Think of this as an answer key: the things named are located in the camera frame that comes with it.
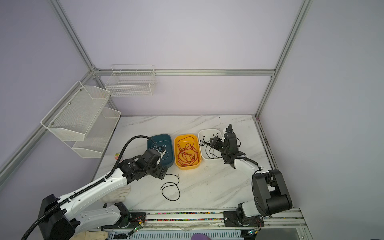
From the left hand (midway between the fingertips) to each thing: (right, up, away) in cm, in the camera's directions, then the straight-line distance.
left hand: (157, 166), depth 79 cm
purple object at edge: (+23, -31, -9) cm, 40 cm away
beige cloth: (-28, -30, -11) cm, 42 cm away
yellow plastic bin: (+21, +10, +19) cm, 30 cm away
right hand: (+30, +14, +10) cm, 35 cm away
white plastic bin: (+30, +17, +28) cm, 44 cm away
